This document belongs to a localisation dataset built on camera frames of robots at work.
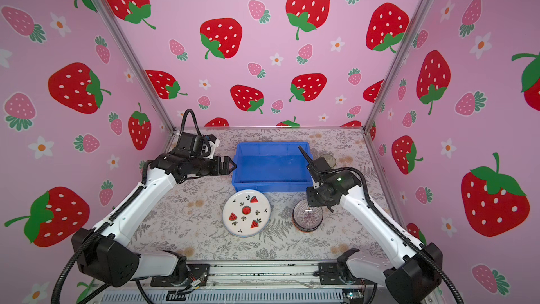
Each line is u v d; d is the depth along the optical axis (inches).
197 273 29.3
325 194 24.3
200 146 25.1
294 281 28.9
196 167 25.1
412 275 14.7
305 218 31.6
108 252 15.2
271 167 41.2
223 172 27.6
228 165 28.1
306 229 30.1
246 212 33.9
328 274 28.8
